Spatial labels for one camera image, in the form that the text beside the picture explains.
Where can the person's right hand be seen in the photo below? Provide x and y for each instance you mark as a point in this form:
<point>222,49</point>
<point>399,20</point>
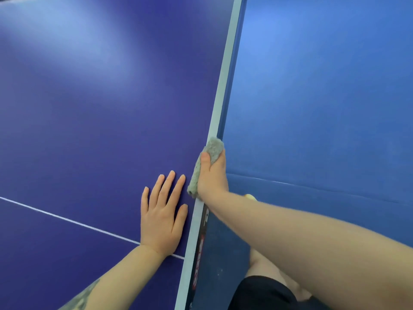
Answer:
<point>213,182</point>

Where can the person's left hand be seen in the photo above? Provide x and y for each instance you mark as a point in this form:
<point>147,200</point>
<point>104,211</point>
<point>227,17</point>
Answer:
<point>159,225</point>

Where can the grey cleaning cloth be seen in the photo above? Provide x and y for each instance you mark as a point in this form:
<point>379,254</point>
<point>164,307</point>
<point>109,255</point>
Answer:
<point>214,145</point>

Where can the person's left forearm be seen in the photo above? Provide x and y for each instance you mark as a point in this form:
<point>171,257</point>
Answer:
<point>119,280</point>

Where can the person's right forearm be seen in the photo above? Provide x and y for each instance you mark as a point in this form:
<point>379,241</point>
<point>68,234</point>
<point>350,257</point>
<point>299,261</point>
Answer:
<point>316,248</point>

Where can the person's left leg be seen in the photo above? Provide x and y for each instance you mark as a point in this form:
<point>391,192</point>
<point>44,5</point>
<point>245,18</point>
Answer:
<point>267,267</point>

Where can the blue table tennis table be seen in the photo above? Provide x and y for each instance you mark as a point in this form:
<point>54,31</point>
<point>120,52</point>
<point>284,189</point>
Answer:
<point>96,109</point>

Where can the cream right slipper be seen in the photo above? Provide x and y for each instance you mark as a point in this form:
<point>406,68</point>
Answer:
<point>251,197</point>

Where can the black shorts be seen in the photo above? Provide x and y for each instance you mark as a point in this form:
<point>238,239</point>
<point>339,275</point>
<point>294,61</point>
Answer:
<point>261,295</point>

